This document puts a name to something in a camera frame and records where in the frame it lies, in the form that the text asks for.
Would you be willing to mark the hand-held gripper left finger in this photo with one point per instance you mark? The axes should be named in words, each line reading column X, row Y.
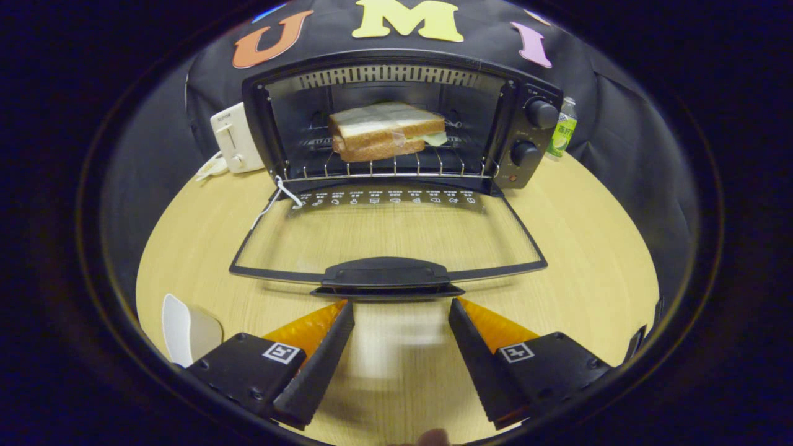
column 316, row 371

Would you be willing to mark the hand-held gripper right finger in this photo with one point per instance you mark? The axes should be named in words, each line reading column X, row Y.
column 483, row 371

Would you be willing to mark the black toaster oven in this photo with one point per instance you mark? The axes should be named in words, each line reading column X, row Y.
column 384, row 275

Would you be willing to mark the sandwich with lettuce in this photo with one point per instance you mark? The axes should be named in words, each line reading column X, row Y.
column 378, row 124

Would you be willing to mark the white pop-up toaster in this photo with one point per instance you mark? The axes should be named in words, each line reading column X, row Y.
column 232, row 139

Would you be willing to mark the white plate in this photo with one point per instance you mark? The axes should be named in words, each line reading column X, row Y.
column 176, row 328

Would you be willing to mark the green label plastic bottle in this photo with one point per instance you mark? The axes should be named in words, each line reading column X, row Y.
column 564, row 133

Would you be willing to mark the black backdrop cloth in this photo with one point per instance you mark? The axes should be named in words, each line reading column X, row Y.
column 619, row 124

